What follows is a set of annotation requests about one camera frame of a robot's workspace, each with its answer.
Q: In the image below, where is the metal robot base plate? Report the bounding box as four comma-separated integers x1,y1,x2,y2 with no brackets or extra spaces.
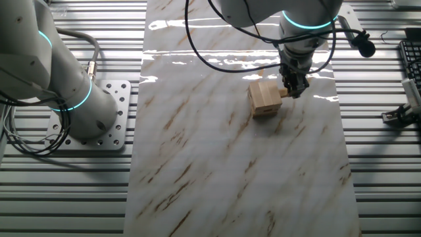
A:
44,79,132,151

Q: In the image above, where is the silver depth camera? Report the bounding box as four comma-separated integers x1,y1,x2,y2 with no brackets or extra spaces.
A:
401,77,421,113

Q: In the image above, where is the grey cable bundle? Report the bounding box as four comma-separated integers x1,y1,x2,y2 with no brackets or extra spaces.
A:
2,105,47,155

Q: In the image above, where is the black keyboard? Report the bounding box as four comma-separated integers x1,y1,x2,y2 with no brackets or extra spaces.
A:
399,39,421,92

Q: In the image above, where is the white marble pattern mat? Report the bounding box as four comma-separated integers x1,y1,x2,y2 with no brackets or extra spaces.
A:
123,0,362,237

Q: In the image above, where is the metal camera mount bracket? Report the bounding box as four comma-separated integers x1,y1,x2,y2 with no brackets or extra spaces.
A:
381,104,416,126

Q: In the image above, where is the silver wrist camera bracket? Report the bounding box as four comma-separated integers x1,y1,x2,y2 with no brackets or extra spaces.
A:
335,3,364,49

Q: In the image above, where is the black wrist camera plug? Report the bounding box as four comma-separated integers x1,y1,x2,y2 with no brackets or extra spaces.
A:
351,30,377,59

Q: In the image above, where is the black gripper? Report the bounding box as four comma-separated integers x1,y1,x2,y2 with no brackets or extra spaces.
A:
278,62,312,100

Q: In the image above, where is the grey base cable with connector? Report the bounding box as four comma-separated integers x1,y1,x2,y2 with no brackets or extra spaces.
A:
55,27,101,82

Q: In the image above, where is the black box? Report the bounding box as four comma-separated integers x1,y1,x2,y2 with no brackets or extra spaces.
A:
403,27,421,42

